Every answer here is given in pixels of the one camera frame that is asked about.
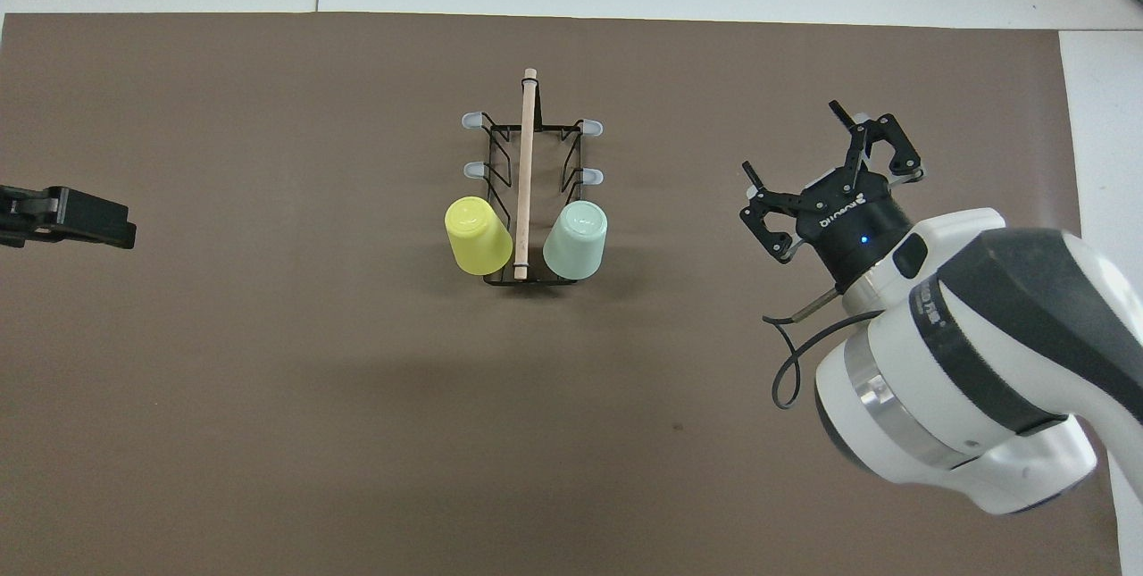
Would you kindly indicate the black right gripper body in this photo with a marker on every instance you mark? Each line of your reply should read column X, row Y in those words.
column 853, row 223

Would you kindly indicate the pale green plastic cup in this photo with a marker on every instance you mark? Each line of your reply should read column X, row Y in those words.
column 576, row 241

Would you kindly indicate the yellow plastic cup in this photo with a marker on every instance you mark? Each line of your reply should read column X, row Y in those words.
column 478, row 237

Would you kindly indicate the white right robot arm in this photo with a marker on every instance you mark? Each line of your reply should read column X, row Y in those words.
column 893, row 415

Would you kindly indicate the brown table mat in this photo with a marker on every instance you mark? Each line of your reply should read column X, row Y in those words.
column 312, row 424

